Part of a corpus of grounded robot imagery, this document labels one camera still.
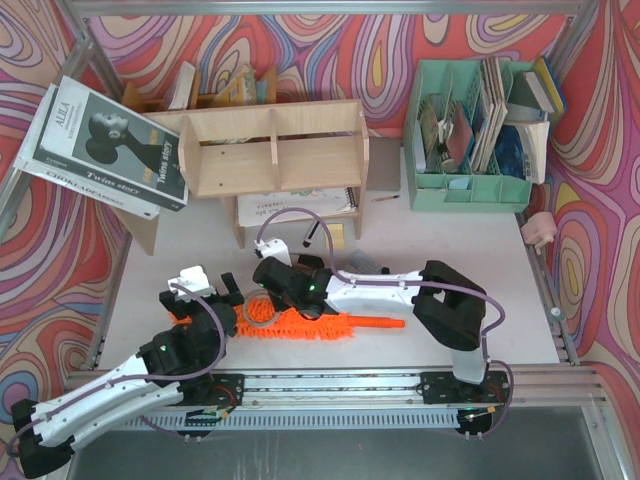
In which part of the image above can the orange chenille duster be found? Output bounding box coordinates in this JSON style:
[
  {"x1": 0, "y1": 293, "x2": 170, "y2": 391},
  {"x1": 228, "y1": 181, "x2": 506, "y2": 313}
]
[{"x1": 169, "y1": 296, "x2": 405, "y2": 341}]

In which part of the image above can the wooden bookshelf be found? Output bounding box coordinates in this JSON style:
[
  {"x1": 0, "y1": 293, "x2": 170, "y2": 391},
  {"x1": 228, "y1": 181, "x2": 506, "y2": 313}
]
[{"x1": 130, "y1": 98, "x2": 371, "y2": 256}]

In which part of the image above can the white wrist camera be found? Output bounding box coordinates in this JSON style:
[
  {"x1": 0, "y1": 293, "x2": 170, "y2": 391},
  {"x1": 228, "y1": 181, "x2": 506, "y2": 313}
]
[
  {"x1": 167, "y1": 265, "x2": 216, "y2": 298},
  {"x1": 254, "y1": 238, "x2": 292, "y2": 266}
]

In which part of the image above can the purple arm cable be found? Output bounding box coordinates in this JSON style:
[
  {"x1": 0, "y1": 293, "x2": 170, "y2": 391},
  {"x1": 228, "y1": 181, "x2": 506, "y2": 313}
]
[
  {"x1": 256, "y1": 206, "x2": 515, "y2": 401},
  {"x1": 7, "y1": 282, "x2": 227, "y2": 459}
]

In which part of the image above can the masking tape roll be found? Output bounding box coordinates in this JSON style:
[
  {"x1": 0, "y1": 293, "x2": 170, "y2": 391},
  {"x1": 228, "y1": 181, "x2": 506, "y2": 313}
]
[{"x1": 242, "y1": 289, "x2": 280, "y2": 329}]

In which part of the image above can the small pencil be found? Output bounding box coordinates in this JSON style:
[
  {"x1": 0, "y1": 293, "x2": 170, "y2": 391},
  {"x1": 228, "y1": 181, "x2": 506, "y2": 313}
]
[{"x1": 373, "y1": 194, "x2": 400, "y2": 202}]

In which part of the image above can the aluminium mounting rail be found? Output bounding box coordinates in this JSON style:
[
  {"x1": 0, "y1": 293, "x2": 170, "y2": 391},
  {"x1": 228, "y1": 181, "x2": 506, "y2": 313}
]
[{"x1": 69, "y1": 370, "x2": 601, "y2": 407}]

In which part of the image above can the red booklet in organizer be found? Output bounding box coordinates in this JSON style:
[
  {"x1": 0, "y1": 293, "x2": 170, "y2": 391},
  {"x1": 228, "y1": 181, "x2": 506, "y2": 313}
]
[{"x1": 445, "y1": 102, "x2": 474, "y2": 166}]

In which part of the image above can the yellow sticky notes pad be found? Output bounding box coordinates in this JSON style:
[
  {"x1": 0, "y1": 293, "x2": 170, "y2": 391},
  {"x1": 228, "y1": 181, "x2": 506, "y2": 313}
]
[{"x1": 325, "y1": 223, "x2": 346, "y2": 250}]

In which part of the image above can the brown wooden book rack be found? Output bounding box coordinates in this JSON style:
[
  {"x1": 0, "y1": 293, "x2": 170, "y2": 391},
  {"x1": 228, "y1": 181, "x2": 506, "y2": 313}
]
[{"x1": 121, "y1": 64, "x2": 279, "y2": 114}]

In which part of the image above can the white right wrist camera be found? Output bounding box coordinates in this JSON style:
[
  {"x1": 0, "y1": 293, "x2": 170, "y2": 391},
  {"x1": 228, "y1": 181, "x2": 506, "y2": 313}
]
[{"x1": 254, "y1": 238, "x2": 292, "y2": 266}]

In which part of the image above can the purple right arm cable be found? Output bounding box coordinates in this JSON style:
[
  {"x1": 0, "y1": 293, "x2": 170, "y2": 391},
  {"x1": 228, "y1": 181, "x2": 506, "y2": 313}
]
[{"x1": 256, "y1": 206, "x2": 515, "y2": 401}]

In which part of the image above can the black white marker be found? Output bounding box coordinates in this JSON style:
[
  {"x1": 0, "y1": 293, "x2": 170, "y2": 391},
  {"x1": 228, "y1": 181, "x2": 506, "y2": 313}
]
[{"x1": 302, "y1": 221, "x2": 320, "y2": 248}]

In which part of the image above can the white book under top book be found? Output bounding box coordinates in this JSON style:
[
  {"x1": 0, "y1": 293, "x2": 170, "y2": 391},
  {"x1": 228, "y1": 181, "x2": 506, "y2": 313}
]
[{"x1": 14, "y1": 84, "x2": 160, "y2": 220}]

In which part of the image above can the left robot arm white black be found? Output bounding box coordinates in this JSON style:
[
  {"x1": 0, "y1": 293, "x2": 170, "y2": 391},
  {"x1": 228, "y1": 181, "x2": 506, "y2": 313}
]
[{"x1": 7, "y1": 267, "x2": 244, "y2": 479}]

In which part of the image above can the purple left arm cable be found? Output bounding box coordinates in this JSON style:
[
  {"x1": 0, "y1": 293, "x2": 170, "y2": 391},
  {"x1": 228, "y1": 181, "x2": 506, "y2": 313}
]
[{"x1": 7, "y1": 282, "x2": 227, "y2": 459}]

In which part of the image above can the pink pig figurine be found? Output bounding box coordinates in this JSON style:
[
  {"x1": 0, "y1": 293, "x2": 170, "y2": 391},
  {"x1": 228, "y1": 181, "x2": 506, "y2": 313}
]
[{"x1": 521, "y1": 211, "x2": 557, "y2": 255}]

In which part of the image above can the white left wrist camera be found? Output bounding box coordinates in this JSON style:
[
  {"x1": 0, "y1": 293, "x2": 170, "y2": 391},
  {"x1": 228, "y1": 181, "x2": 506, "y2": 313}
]
[{"x1": 167, "y1": 265, "x2": 216, "y2": 298}]

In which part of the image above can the stack of thin beige books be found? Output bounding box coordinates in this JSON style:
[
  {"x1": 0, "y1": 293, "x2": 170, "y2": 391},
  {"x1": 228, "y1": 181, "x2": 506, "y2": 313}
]
[{"x1": 470, "y1": 56, "x2": 507, "y2": 173}]

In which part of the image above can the blue yellow book in organizer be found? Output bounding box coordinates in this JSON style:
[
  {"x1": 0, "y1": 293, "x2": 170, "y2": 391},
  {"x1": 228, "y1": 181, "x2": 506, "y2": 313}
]
[{"x1": 522, "y1": 57, "x2": 566, "y2": 117}]

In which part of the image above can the black white Twins story book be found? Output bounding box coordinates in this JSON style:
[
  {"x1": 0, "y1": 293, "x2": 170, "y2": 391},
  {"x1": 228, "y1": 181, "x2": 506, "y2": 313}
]
[{"x1": 34, "y1": 76, "x2": 188, "y2": 211}]

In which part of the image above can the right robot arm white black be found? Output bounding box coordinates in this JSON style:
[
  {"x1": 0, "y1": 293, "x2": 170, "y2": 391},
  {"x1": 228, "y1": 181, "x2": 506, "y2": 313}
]
[{"x1": 253, "y1": 257, "x2": 487, "y2": 385}]

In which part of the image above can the spiral notebook under shelf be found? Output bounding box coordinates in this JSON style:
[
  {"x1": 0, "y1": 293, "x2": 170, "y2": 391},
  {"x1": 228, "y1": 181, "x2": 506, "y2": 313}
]
[{"x1": 237, "y1": 188, "x2": 357, "y2": 227}]

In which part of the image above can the small calculator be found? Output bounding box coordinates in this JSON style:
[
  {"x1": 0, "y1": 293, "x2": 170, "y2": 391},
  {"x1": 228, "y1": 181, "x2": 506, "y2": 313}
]
[{"x1": 347, "y1": 250, "x2": 383, "y2": 275}]

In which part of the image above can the open white book in organizer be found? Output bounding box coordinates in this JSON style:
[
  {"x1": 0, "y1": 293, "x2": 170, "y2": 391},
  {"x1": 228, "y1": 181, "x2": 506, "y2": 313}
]
[{"x1": 516, "y1": 121, "x2": 550, "y2": 184}]

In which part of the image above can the mint green desk organizer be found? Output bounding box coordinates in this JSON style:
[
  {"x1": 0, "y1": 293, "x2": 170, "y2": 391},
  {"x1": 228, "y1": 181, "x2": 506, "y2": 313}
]
[{"x1": 403, "y1": 60, "x2": 532, "y2": 213}]

